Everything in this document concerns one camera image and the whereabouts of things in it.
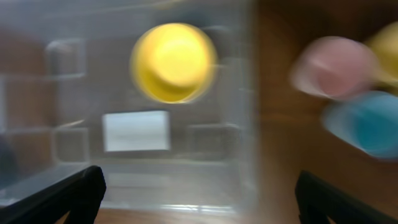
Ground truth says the yellow cup left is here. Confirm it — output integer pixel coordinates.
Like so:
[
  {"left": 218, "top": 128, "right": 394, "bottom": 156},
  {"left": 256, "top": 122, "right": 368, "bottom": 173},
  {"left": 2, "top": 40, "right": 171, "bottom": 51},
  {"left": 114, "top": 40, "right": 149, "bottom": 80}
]
[{"left": 366, "top": 22, "right": 397, "bottom": 87}]

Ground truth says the yellow small bowl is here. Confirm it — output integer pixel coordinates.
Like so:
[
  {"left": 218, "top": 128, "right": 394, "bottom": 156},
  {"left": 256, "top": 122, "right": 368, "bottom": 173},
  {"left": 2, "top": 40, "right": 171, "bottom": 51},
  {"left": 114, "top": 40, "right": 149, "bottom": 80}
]
[{"left": 129, "top": 23, "right": 218, "bottom": 104}]

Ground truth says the pink cup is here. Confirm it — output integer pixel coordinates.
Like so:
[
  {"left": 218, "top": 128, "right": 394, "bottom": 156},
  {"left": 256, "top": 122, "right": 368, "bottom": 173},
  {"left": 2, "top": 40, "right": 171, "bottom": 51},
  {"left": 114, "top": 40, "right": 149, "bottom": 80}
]
[{"left": 290, "top": 36, "right": 379, "bottom": 101}]

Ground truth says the white label in bin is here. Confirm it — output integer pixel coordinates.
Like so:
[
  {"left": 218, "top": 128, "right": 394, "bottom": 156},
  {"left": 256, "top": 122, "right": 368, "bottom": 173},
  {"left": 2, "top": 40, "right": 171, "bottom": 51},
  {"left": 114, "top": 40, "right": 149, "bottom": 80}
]
[{"left": 102, "top": 111, "right": 171, "bottom": 152}]

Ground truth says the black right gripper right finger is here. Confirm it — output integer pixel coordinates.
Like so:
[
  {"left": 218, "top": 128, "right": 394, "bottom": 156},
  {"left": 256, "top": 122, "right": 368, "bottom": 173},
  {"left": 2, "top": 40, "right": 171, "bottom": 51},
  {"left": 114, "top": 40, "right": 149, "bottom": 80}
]
[{"left": 295, "top": 170, "right": 397, "bottom": 224}]

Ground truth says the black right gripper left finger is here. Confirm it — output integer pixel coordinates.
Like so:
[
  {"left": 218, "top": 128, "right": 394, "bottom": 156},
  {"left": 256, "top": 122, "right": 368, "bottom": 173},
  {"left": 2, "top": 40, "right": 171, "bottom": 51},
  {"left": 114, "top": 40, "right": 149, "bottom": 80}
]
[{"left": 1, "top": 166, "right": 106, "bottom": 223}]

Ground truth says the light blue cup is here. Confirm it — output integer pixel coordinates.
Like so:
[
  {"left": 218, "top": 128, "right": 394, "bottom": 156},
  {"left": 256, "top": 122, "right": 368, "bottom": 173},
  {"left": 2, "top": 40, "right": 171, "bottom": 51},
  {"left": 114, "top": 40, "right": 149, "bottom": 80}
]
[{"left": 322, "top": 91, "right": 397, "bottom": 160}]

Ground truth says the clear plastic storage bin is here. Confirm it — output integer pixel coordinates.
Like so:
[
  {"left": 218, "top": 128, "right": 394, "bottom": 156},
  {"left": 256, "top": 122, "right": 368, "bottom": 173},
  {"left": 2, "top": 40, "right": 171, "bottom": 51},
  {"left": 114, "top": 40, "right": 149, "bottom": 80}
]
[{"left": 1, "top": 1, "right": 257, "bottom": 214}]

